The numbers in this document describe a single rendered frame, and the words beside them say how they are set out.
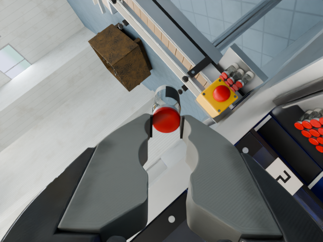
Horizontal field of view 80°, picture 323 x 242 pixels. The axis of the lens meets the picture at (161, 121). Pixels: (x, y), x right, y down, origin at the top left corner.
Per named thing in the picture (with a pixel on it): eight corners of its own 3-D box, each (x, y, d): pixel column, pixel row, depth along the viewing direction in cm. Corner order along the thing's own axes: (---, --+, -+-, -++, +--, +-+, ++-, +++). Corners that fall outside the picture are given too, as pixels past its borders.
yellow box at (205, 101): (229, 103, 56) (210, 119, 55) (211, 85, 57) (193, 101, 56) (240, 96, 49) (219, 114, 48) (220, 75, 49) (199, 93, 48)
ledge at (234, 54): (244, 93, 65) (240, 97, 64) (217, 65, 66) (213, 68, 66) (268, 78, 51) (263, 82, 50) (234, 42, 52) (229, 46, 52)
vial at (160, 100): (180, 84, 17) (183, 106, 13) (177, 107, 18) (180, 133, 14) (154, 83, 17) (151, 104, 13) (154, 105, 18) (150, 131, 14)
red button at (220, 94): (229, 97, 50) (218, 107, 49) (218, 85, 50) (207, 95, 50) (235, 92, 46) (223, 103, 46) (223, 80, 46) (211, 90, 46)
